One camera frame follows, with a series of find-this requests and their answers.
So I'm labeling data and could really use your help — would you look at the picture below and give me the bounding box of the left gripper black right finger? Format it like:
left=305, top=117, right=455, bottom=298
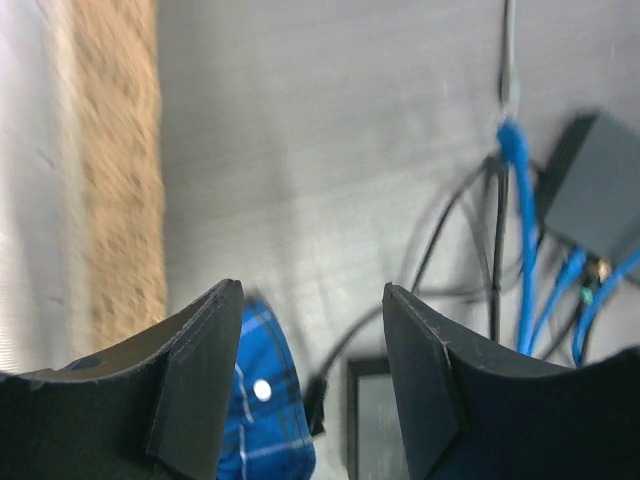
left=383, top=284, right=639, bottom=479

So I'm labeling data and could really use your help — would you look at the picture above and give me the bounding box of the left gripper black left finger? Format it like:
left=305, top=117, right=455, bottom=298
left=1, top=279, right=244, bottom=479

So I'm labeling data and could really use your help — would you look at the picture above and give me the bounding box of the blue ethernet cable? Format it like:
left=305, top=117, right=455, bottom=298
left=495, top=117, right=544, bottom=354
left=527, top=247, right=589, bottom=356

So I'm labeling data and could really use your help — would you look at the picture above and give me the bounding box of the black ethernet cable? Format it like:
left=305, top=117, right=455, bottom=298
left=487, top=0, right=521, bottom=341

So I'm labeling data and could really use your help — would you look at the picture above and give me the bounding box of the black network switch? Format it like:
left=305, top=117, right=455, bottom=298
left=537, top=112, right=639, bottom=262

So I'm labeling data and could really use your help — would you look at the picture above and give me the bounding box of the black power adapter brick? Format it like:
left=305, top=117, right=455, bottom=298
left=346, top=357, right=409, bottom=480

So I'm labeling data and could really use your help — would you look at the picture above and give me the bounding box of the blue plaid cloth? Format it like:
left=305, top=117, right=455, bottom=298
left=216, top=298, right=316, bottom=479

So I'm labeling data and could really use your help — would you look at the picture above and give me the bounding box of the wicker basket with liner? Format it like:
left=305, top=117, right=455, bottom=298
left=54, top=1, right=167, bottom=353

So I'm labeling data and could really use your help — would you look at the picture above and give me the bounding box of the black teal-tipped cable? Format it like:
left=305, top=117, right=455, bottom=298
left=304, top=154, right=596, bottom=436

